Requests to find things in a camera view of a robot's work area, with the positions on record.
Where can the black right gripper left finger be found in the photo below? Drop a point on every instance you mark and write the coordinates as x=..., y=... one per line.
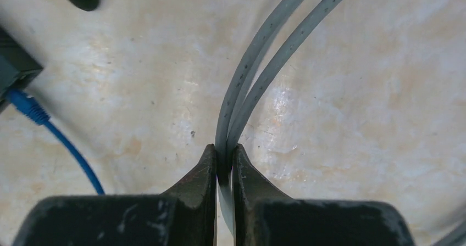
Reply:
x=184, y=214

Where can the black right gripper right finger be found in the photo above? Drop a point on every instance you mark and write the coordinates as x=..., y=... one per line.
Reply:
x=264, y=215

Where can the black network switch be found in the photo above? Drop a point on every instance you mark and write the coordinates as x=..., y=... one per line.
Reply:
x=18, y=67

